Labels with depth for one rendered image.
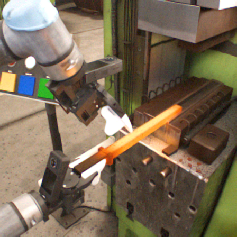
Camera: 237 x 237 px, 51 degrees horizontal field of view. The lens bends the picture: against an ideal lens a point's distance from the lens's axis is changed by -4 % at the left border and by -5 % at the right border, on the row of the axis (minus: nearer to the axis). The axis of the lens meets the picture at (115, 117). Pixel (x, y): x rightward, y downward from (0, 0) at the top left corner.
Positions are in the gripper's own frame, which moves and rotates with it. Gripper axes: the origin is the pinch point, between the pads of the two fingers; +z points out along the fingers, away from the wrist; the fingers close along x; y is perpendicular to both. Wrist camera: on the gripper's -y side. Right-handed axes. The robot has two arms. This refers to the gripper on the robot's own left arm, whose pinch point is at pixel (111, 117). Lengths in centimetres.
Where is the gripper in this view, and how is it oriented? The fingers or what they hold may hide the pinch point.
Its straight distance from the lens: 63.7
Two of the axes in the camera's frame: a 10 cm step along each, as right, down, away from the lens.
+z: 3.4, 5.5, 7.7
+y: -6.2, 7.4, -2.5
